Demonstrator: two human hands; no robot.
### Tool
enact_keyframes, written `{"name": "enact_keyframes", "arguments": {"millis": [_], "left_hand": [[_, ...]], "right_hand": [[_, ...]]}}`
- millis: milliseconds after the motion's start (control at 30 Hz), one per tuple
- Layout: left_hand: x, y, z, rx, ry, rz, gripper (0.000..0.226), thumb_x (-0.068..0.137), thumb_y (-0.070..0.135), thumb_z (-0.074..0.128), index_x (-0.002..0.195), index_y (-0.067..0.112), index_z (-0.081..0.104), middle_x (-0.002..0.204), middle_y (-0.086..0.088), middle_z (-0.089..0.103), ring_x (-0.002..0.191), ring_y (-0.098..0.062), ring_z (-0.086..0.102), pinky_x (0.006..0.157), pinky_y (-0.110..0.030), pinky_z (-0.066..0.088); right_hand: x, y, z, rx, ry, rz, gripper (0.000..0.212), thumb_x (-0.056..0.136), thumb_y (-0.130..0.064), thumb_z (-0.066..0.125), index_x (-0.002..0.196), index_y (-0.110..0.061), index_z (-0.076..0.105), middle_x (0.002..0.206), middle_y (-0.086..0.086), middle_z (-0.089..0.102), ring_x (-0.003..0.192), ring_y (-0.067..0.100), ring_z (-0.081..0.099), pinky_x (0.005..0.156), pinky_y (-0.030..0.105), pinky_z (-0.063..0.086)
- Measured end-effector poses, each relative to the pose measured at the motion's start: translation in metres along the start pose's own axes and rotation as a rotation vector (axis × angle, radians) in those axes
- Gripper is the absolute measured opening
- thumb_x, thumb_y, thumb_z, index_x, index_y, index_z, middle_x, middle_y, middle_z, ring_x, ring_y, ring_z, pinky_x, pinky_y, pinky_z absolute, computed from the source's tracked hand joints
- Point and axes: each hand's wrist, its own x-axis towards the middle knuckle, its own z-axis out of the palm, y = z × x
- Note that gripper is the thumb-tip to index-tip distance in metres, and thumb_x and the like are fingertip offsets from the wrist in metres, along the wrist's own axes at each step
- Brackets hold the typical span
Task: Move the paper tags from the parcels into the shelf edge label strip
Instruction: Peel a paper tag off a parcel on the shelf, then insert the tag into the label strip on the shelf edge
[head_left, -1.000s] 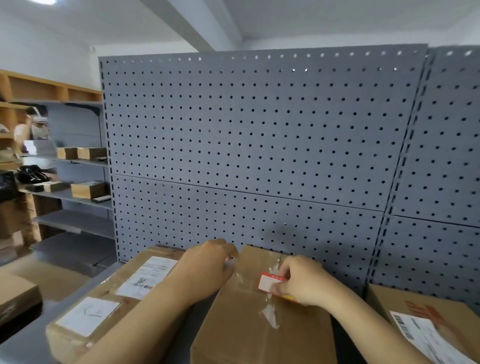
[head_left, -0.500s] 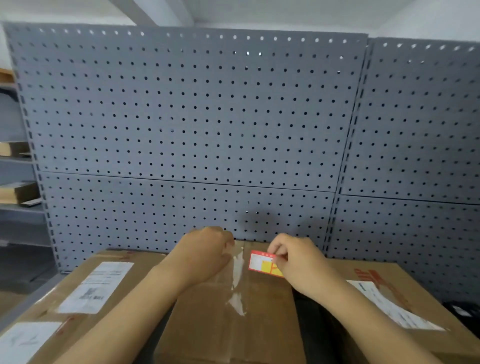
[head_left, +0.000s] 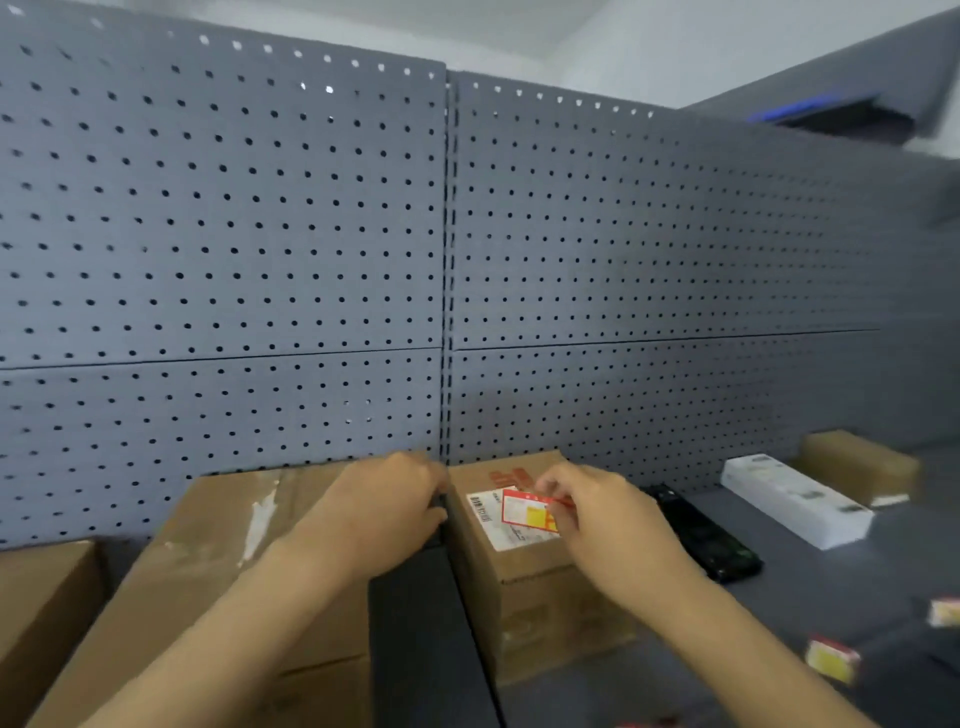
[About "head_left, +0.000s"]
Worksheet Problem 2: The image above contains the person's right hand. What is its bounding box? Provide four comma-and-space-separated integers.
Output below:
533, 462, 696, 610

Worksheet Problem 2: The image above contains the gray metal shelf board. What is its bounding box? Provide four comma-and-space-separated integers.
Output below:
686, 7, 960, 159

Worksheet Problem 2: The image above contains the person's left hand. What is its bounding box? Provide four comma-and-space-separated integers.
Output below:
314, 451, 452, 583

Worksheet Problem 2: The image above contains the person's right forearm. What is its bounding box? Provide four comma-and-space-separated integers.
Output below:
641, 558, 879, 728

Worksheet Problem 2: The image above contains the small taped cardboard box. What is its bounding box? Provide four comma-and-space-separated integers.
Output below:
799, 428, 924, 509

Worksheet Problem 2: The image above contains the person's left forearm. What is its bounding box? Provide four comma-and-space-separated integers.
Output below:
78, 517, 369, 728

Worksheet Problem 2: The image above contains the large cardboard box blue print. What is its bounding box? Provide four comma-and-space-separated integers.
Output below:
28, 463, 376, 728

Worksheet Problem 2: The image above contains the cardboard box red print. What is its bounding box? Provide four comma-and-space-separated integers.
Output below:
446, 449, 661, 688

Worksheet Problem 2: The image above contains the cardboard box handwritten white sticker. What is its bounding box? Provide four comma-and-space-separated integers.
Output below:
0, 539, 106, 728

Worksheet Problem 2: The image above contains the long white box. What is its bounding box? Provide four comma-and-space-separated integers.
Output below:
720, 452, 876, 553

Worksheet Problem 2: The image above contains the slim black box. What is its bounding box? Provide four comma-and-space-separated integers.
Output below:
641, 482, 765, 586

